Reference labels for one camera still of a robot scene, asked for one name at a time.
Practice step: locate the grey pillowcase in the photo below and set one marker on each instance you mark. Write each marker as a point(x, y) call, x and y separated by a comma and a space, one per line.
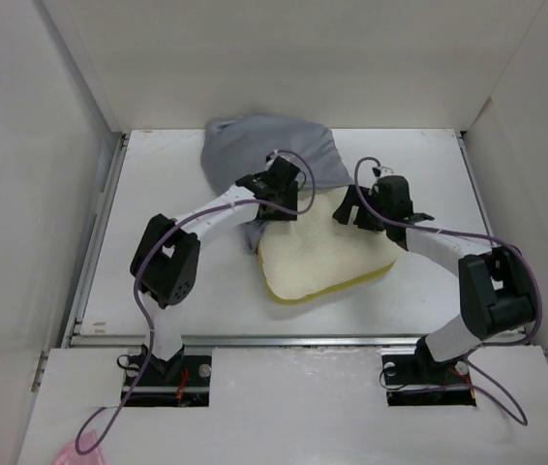
point(235, 147)

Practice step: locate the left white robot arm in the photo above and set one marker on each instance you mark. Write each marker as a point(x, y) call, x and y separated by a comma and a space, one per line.
point(165, 263)

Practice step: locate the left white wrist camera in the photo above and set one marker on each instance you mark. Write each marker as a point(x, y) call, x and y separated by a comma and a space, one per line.
point(272, 158)

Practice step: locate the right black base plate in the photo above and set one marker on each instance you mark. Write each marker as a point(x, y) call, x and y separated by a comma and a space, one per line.
point(408, 385)

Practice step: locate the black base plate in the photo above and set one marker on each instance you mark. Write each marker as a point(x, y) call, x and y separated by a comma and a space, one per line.
point(186, 384)
point(408, 385)

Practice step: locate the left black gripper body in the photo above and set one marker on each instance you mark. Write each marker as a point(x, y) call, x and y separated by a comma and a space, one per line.
point(287, 198)

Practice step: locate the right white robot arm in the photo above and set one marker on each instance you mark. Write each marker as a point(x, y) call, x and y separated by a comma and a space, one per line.
point(496, 288)

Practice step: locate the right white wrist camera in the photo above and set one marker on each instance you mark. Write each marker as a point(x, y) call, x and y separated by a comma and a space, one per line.
point(381, 171)

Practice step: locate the aluminium rail frame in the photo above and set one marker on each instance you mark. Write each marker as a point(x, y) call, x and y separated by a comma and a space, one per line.
point(158, 171)

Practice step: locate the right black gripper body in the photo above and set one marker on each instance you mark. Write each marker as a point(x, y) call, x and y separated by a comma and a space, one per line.
point(372, 221)

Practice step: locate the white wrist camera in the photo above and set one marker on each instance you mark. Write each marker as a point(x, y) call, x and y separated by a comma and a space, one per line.
point(381, 171)
point(272, 158)

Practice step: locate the cream pillow yellow edge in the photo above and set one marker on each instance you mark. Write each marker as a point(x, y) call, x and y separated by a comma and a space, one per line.
point(315, 255)

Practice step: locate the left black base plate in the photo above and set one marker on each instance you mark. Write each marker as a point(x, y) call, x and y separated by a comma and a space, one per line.
point(186, 384)

